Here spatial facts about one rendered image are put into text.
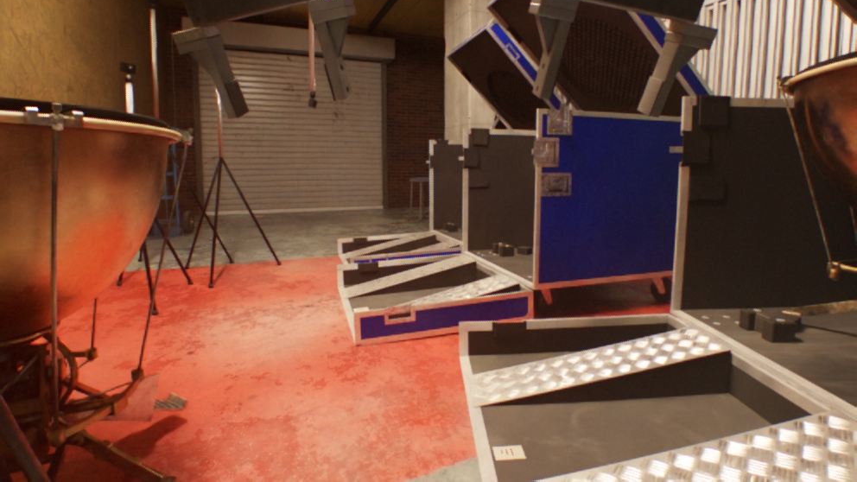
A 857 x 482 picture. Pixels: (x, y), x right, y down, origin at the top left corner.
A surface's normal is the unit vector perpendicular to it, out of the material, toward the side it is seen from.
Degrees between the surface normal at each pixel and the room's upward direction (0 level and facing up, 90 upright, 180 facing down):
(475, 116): 90
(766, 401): 91
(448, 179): 90
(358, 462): 0
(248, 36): 90
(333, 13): 114
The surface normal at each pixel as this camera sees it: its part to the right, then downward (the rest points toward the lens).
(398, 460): 0.00, -0.99
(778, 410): -1.00, 0.03
